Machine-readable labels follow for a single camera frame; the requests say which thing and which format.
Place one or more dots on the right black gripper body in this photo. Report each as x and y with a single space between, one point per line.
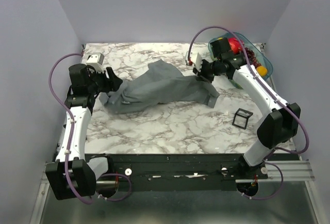
207 72

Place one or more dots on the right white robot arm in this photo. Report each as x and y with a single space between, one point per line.
279 118

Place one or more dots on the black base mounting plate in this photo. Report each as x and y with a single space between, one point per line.
130 171

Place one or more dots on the aluminium rail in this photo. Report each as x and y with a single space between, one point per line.
292 171

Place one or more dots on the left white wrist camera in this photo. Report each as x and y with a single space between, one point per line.
95 61

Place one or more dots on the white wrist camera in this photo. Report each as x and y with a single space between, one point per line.
95 61
194 59

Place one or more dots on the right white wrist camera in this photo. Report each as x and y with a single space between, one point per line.
194 59

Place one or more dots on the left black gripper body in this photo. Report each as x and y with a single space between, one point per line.
99 81

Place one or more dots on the pink dragon fruit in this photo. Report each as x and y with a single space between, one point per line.
236 45

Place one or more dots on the orange at tub front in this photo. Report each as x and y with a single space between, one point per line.
262 71

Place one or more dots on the grey button shirt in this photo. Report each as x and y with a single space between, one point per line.
162 83

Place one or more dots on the right black square frame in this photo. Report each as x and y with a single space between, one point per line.
241 118

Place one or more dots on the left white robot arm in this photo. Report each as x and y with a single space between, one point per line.
70 175

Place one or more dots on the dark purple grapes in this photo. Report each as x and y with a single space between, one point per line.
252 58

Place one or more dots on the clear teal fruit tub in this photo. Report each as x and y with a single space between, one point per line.
247 43

